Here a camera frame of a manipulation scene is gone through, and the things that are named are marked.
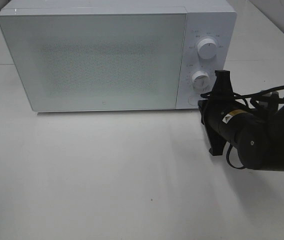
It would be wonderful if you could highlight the round white door button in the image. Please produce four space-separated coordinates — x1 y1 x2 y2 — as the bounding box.
187 94 202 108

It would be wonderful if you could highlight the white microwave oven body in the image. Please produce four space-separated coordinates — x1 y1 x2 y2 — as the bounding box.
0 0 237 111

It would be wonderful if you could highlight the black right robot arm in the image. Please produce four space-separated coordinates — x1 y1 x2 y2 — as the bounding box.
198 70 284 172

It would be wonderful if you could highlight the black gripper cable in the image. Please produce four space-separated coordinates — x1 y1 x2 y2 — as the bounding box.
200 83 284 170

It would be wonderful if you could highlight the white timer knob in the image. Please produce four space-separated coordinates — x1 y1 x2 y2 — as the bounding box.
191 70 210 91

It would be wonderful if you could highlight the upper white power knob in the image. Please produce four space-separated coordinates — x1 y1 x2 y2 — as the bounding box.
197 37 218 60

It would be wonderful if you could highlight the white microwave door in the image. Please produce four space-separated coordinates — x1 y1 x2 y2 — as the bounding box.
0 14 186 112

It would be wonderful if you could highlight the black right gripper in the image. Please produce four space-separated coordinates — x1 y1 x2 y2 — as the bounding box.
198 70 242 156

